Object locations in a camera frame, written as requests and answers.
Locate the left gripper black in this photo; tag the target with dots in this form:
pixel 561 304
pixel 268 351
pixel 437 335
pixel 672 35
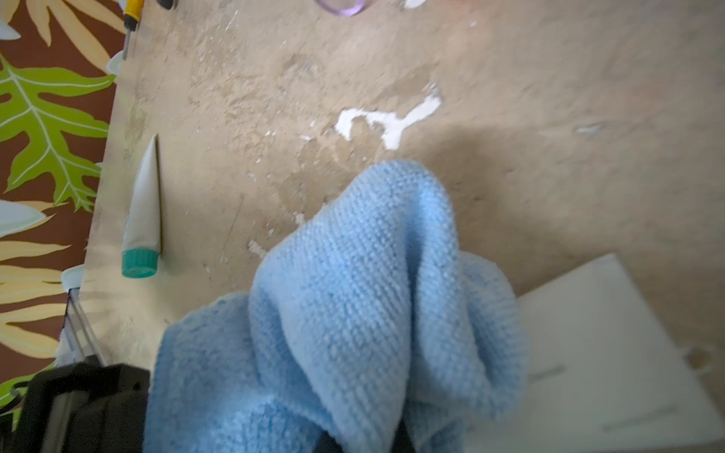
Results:
pixel 84 408

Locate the green cap toothpaste tube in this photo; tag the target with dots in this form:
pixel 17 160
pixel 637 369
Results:
pixel 142 240

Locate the blue microfiber cloth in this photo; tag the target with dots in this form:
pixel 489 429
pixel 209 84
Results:
pixel 367 319

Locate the clear pink tube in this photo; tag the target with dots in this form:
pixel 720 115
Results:
pixel 344 8

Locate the black cap toothpaste tube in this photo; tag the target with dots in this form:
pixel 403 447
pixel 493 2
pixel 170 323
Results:
pixel 603 377

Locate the yellow handle screwdriver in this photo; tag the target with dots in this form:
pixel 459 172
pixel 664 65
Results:
pixel 132 18

